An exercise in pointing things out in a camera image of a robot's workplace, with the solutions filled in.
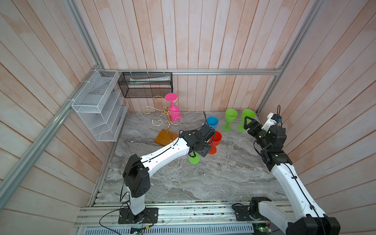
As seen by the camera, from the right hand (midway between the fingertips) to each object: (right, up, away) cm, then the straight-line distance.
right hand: (249, 119), depth 75 cm
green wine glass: (-28, -26, +19) cm, 42 cm away
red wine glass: (-17, -12, +9) cm, 22 cm away
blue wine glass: (-15, -1, +24) cm, 28 cm away
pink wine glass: (-41, +5, +13) cm, 43 cm away
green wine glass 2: (+12, +6, +28) cm, 31 cm away
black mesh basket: (-62, +27, +29) cm, 74 cm away
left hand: (-25, -16, +5) cm, 30 cm away
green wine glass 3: (-2, +3, +24) cm, 24 cm away
